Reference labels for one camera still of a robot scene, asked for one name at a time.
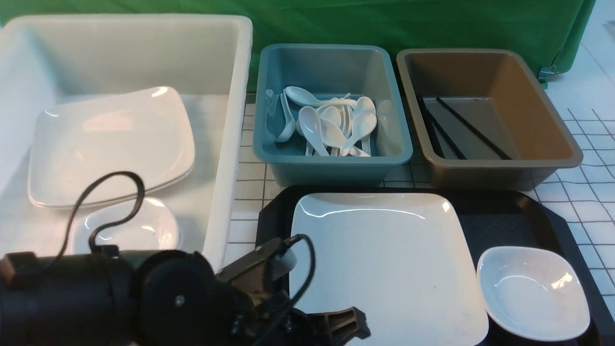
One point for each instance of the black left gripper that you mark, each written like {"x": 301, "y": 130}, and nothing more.
{"x": 269, "y": 316}

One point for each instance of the large white square plate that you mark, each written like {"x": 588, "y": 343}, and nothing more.
{"x": 402, "y": 259}

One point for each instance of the white ceramic spoon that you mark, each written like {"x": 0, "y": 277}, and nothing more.
{"x": 363, "y": 124}

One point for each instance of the small white dish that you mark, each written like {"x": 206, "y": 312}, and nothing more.
{"x": 153, "y": 228}
{"x": 533, "y": 293}

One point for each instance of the black chopstick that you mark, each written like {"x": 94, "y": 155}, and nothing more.
{"x": 448, "y": 140}
{"x": 432, "y": 134}
{"x": 502, "y": 154}

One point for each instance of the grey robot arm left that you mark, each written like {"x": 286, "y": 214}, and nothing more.
{"x": 164, "y": 298}

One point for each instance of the small white dish in tub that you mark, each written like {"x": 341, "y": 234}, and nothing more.
{"x": 153, "y": 228}

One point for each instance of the white spoon left side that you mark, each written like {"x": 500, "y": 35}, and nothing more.
{"x": 290, "y": 123}

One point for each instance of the white spoon centre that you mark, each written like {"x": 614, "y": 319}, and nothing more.
{"x": 309, "y": 122}

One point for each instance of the white spoon top of pile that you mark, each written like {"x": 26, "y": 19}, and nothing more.
{"x": 304, "y": 98}

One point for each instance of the white spoon front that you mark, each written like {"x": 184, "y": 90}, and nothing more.
{"x": 332, "y": 136}

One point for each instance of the teal plastic bin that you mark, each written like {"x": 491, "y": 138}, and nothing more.
{"x": 327, "y": 71}

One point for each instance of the black serving tray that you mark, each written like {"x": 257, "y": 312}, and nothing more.
{"x": 488, "y": 218}

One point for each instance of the brown plastic bin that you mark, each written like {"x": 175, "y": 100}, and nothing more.
{"x": 497, "y": 93}

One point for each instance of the large white plastic tub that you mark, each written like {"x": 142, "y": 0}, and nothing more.
{"x": 48, "y": 60}

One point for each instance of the metal binder clip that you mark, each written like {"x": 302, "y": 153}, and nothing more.
{"x": 548, "y": 74}

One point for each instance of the green cloth backdrop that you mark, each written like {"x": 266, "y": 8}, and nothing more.
{"x": 545, "y": 33}

